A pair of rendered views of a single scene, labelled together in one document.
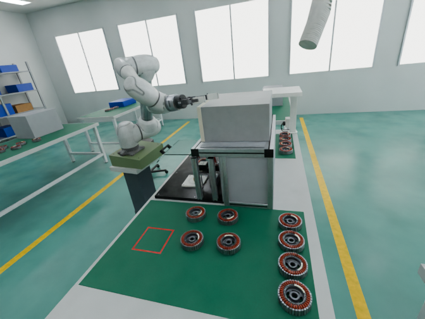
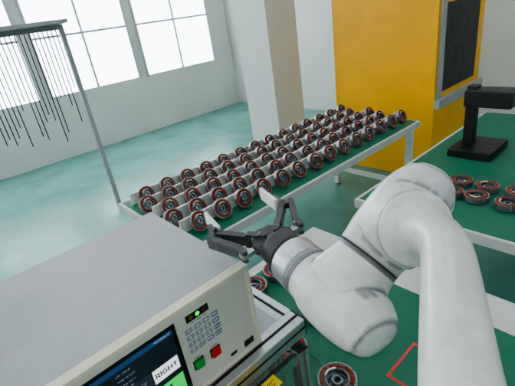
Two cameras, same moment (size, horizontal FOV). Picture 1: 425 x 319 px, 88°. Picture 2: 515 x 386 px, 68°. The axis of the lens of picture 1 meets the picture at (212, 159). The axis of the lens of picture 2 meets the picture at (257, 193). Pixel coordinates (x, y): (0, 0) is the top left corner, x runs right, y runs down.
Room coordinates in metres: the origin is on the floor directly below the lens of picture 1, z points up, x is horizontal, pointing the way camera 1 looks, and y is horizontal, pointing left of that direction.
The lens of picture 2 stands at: (1.71, 0.42, 1.75)
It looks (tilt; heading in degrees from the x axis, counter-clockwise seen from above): 25 degrees down; 213
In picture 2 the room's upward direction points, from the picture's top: 9 degrees counter-clockwise
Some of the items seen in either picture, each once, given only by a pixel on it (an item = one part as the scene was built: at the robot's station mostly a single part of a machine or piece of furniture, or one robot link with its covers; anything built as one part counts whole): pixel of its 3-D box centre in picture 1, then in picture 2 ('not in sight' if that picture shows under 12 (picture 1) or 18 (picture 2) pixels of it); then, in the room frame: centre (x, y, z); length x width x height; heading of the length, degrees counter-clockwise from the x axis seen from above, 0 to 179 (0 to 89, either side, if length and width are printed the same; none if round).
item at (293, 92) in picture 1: (280, 113); not in sight; (2.17, -0.73, 0.98); 0.37 x 0.35 x 0.46; 162
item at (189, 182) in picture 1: (195, 181); not in sight; (1.37, 0.14, 0.78); 0.15 x 0.15 x 0.01; 72
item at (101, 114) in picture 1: (128, 122); not in sight; (5.29, 1.91, 0.37); 1.90 x 0.90 x 0.75; 162
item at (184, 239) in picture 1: (191, 240); not in sight; (0.82, 0.14, 0.77); 0.11 x 0.11 x 0.04
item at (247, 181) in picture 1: (247, 182); not in sight; (1.05, -0.18, 0.91); 0.28 x 0.03 x 0.32; 72
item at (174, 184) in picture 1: (202, 175); not in sight; (1.48, 0.09, 0.76); 0.64 x 0.47 x 0.02; 162
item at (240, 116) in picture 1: (238, 114); (115, 321); (1.38, -0.20, 1.22); 0.44 x 0.39 x 0.20; 162
